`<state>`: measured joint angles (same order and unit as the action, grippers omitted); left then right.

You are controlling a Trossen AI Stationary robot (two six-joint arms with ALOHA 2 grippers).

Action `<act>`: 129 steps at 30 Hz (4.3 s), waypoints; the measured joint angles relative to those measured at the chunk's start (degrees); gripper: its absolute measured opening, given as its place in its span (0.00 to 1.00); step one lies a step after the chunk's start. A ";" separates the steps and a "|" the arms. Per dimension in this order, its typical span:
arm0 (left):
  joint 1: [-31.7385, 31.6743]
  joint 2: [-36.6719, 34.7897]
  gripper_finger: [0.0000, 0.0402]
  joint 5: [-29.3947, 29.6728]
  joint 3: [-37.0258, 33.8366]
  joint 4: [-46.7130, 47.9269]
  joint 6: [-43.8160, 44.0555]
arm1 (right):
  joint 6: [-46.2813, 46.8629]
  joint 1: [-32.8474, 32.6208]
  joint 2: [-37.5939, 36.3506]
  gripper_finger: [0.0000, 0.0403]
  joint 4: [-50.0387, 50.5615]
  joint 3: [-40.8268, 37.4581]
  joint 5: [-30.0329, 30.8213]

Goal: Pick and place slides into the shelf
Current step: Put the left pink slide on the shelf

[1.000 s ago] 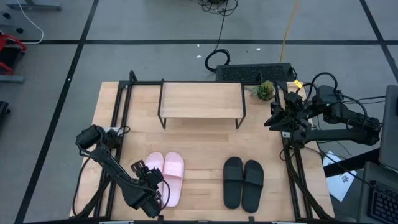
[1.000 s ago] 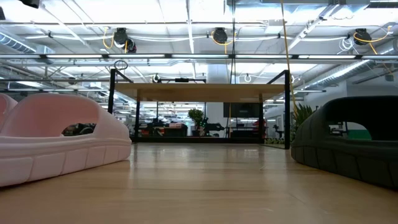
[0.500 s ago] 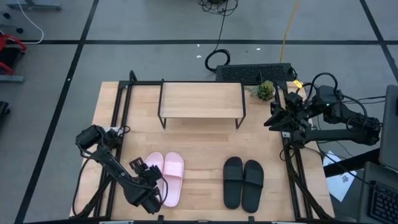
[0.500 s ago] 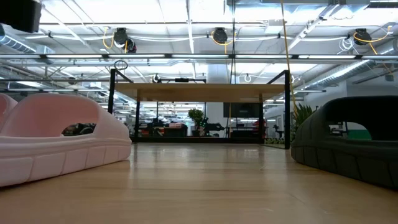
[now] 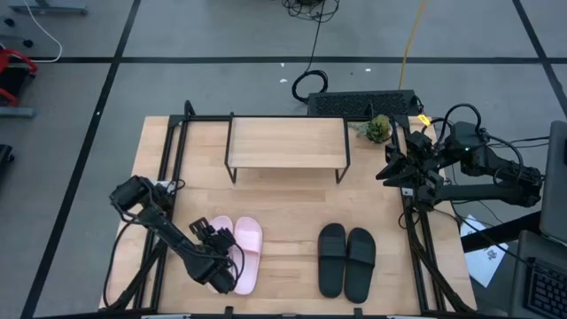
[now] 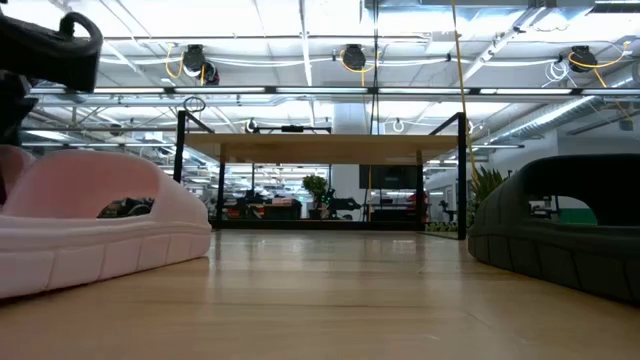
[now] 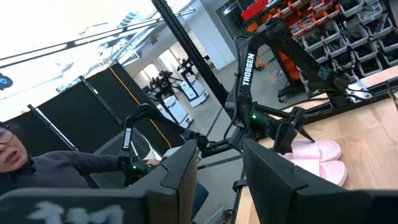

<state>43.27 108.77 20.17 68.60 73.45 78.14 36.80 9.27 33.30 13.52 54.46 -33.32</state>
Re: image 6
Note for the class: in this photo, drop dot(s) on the black rubber slide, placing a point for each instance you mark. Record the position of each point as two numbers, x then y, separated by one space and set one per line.
550 250

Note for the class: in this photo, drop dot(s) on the pink rubber slide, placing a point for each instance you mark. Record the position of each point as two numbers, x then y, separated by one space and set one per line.
75 240
15 162

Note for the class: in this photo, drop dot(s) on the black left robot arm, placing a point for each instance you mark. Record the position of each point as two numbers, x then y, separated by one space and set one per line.
50 55

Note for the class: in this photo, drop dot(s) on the large potted room plant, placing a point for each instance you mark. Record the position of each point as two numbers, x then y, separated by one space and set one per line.
316 185

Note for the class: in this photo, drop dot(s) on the ceiling light strip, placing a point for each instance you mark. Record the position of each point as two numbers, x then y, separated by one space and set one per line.
320 90

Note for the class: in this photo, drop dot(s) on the wooden shelf with black frame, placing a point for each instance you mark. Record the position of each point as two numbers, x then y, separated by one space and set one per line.
320 149

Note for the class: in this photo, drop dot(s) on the black metal table frame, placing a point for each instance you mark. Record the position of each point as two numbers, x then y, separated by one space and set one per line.
320 225

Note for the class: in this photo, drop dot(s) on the black wall monitor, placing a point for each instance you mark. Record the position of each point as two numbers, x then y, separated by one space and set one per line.
389 176

